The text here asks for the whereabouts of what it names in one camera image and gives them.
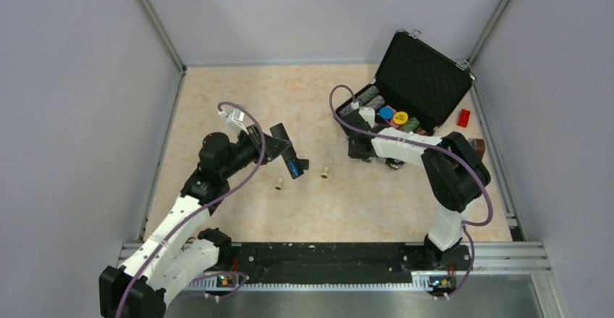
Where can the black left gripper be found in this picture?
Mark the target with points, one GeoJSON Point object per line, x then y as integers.
{"type": "Point", "coordinates": [274, 146]}

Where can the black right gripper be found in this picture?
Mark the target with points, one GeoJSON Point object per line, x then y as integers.
{"type": "Point", "coordinates": [354, 153]}

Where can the blue battery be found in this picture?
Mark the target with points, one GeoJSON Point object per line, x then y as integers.
{"type": "Point", "coordinates": [294, 169]}

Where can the black remote control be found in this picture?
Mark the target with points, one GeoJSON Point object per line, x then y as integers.
{"type": "Point", "coordinates": [279, 132]}

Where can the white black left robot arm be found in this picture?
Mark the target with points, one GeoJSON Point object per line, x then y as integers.
{"type": "Point", "coordinates": [146, 283]}

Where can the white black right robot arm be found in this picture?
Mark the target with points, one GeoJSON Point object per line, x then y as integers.
{"type": "Point", "coordinates": [456, 173]}

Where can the blue round chip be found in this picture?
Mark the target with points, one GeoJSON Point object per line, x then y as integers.
{"type": "Point", "coordinates": [386, 113]}

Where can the cream chess pawn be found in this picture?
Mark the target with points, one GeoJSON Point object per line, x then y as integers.
{"type": "Point", "coordinates": [324, 173]}
{"type": "Point", "coordinates": [279, 185]}

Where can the yellow big blind chip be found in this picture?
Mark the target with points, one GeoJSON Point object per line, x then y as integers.
{"type": "Point", "coordinates": [400, 118]}

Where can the green chip stack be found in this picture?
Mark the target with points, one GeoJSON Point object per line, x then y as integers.
{"type": "Point", "coordinates": [410, 126]}

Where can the black poker chip case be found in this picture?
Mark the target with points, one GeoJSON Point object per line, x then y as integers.
{"type": "Point", "coordinates": [416, 78]}

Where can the red toy brick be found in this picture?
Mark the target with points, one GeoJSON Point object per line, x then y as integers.
{"type": "Point", "coordinates": [464, 118]}

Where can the brown metronome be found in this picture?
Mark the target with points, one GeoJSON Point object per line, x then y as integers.
{"type": "Point", "coordinates": [479, 146]}

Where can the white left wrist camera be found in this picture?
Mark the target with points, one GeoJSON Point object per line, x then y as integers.
{"type": "Point", "coordinates": [234, 120]}

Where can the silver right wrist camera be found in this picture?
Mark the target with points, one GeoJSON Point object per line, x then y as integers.
{"type": "Point", "coordinates": [366, 114]}

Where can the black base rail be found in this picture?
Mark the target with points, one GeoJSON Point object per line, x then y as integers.
{"type": "Point", "coordinates": [364, 266]}

